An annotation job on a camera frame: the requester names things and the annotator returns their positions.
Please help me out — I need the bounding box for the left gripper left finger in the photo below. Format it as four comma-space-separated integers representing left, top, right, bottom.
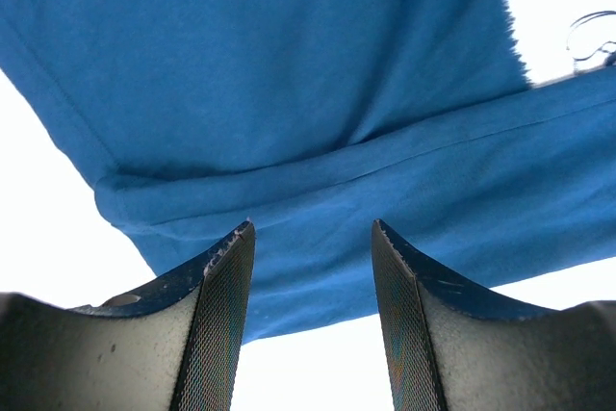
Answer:
1, 222, 255, 411

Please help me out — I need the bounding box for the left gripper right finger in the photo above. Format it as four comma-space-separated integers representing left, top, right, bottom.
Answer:
372, 220, 615, 410

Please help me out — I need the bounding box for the blue t-shirt with print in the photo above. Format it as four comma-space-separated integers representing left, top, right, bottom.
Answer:
1, 0, 615, 342

